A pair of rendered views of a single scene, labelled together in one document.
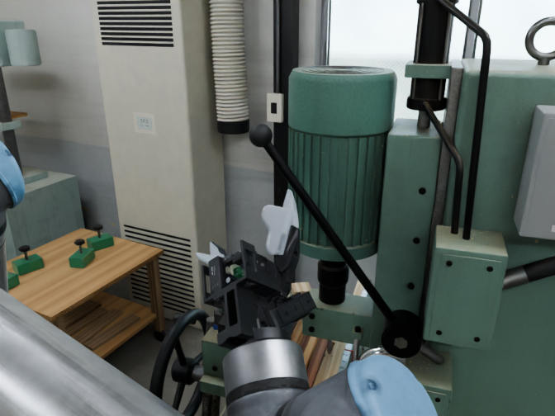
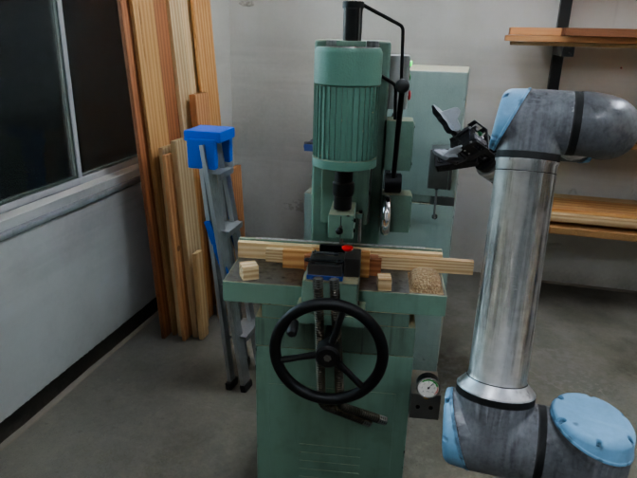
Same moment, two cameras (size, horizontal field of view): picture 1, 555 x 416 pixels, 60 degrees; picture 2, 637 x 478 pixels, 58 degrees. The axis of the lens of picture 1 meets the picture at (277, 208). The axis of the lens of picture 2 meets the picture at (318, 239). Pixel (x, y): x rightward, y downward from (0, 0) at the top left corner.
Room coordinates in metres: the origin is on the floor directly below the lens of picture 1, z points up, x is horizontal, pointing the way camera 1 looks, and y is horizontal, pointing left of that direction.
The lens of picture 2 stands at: (1.19, 1.39, 1.54)
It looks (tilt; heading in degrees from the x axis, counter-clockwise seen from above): 20 degrees down; 258
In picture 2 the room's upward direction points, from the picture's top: 1 degrees clockwise
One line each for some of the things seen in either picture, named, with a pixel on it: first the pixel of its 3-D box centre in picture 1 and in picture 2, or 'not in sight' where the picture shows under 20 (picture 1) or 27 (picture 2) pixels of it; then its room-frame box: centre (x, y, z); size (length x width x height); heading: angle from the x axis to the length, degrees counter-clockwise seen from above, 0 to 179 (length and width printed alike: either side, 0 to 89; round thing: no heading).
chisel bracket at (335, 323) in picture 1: (340, 320); (342, 222); (0.80, -0.12, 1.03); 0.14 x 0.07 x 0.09; 72
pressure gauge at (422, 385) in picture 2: not in sight; (427, 387); (0.62, 0.17, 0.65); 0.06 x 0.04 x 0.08; 162
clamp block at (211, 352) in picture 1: (244, 343); (332, 287); (0.87, 0.07, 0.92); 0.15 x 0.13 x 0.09; 162
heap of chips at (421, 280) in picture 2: not in sight; (426, 276); (0.60, 0.05, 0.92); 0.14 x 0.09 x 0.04; 72
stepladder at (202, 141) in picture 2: not in sight; (226, 261); (1.10, -0.98, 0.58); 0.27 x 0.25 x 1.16; 154
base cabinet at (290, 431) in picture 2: not in sight; (336, 398); (0.77, -0.22, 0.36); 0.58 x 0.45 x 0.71; 72
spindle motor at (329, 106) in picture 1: (338, 161); (346, 108); (0.81, -0.11, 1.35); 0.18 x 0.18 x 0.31
